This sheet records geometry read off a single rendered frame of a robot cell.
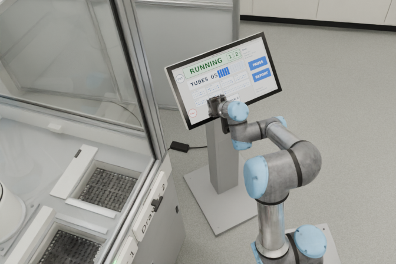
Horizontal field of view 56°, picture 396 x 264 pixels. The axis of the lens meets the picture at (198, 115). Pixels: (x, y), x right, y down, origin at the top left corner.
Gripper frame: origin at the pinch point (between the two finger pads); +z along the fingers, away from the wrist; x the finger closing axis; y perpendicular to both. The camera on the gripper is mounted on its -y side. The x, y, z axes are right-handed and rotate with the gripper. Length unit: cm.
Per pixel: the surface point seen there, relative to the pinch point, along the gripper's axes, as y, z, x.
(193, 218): -75, 67, 17
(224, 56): 21.4, 1.3, -14.9
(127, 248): -32, -26, 58
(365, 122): -69, 74, -136
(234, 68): 14.7, 1.3, -18.1
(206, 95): 7.4, 1.3, -0.2
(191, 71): 20.5, 1.3, 2.8
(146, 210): -25, -16, 46
